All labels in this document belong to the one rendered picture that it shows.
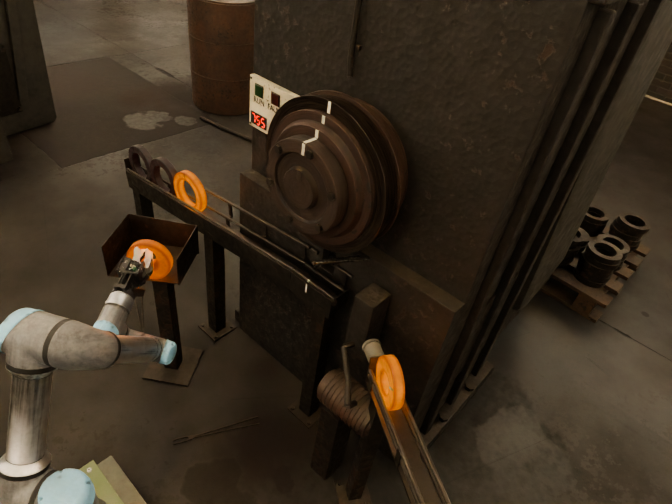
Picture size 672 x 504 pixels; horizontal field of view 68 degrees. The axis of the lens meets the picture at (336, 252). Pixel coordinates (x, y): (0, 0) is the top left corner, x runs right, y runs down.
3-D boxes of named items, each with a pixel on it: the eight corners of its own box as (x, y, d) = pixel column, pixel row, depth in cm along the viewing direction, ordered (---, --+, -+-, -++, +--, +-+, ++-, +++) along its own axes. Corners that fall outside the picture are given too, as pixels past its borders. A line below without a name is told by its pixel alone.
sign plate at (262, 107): (253, 122, 178) (254, 72, 166) (304, 152, 166) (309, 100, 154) (248, 124, 176) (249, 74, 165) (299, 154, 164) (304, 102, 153)
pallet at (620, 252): (422, 220, 333) (439, 162, 306) (483, 183, 383) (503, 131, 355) (594, 324, 275) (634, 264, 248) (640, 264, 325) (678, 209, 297)
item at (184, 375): (149, 340, 229) (127, 213, 183) (205, 350, 228) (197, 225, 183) (129, 376, 213) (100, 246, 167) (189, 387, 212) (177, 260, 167)
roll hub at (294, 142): (275, 202, 156) (280, 118, 138) (341, 245, 143) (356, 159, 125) (262, 208, 152) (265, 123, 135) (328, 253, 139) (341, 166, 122)
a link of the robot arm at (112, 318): (94, 345, 150) (84, 332, 143) (109, 314, 156) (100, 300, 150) (119, 349, 150) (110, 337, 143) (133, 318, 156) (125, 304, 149)
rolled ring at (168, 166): (170, 164, 205) (177, 162, 207) (145, 153, 214) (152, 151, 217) (178, 204, 215) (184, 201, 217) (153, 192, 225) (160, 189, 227)
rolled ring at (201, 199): (167, 180, 211) (174, 178, 213) (189, 219, 213) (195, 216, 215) (184, 165, 197) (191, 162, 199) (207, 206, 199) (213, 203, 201)
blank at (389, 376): (386, 399, 149) (376, 400, 149) (385, 348, 149) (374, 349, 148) (406, 418, 134) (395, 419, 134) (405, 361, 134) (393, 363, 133)
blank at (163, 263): (169, 239, 167) (165, 245, 165) (177, 275, 177) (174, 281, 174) (125, 236, 168) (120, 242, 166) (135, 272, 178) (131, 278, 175)
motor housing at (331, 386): (324, 442, 200) (341, 358, 167) (365, 480, 190) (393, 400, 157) (301, 463, 192) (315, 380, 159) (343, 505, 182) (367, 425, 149)
